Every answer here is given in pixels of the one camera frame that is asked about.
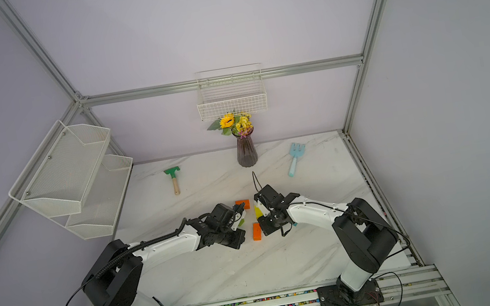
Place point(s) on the green toy rake wooden handle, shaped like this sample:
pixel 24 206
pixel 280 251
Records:
pixel 172 172

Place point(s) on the white two-tier mesh shelf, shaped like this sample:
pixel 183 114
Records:
pixel 75 181

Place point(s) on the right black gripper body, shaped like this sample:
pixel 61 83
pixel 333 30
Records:
pixel 271 222

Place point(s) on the dark ribbed glass vase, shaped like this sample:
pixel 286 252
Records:
pixel 247 155

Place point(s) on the yellow artificial flower bouquet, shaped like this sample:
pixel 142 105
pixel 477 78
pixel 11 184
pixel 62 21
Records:
pixel 235 124

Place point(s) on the white wire wall basket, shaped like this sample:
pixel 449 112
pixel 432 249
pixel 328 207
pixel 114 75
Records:
pixel 234 90

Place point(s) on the yellow rectangular block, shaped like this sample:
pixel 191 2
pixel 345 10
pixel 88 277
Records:
pixel 258 212

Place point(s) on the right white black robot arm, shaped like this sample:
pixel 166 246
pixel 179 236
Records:
pixel 366 237

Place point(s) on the orange block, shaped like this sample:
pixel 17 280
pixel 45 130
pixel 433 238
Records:
pixel 245 203
pixel 257 233

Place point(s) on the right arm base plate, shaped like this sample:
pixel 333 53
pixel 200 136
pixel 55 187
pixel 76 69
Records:
pixel 340 295

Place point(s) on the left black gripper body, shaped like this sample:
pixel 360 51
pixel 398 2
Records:
pixel 229 237

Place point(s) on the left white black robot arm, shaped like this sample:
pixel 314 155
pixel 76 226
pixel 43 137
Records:
pixel 115 277

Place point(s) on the light blue toy fork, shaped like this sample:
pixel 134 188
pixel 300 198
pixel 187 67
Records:
pixel 296 151

